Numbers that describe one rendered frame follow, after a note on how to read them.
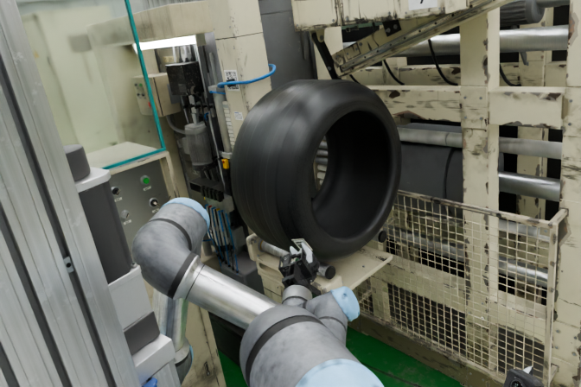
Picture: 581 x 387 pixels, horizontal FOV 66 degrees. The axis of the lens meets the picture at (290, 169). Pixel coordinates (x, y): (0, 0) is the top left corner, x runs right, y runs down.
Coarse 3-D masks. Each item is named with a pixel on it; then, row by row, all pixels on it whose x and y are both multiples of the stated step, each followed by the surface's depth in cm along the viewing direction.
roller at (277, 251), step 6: (264, 246) 165; (270, 246) 163; (270, 252) 163; (276, 252) 160; (282, 252) 158; (288, 252) 156; (324, 264) 145; (324, 270) 143; (330, 270) 143; (324, 276) 144; (330, 276) 144
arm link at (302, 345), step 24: (264, 336) 51; (288, 336) 49; (312, 336) 49; (264, 360) 49; (288, 360) 46; (312, 360) 45; (336, 360) 45; (264, 384) 47; (288, 384) 44; (312, 384) 43; (336, 384) 42; (360, 384) 42
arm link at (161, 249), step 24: (144, 240) 87; (168, 240) 87; (144, 264) 85; (168, 264) 84; (192, 264) 85; (168, 288) 84; (192, 288) 85; (216, 288) 85; (240, 288) 87; (216, 312) 86; (240, 312) 85; (336, 336) 88
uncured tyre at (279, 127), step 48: (288, 96) 135; (336, 96) 132; (240, 144) 137; (288, 144) 124; (336, 144) 176; (384, 144) 165; (240, 192) 138; (288, 192) 125; (336, 192) 178; (384, 192) 157; (288, 240) 132; (336, 240) 139
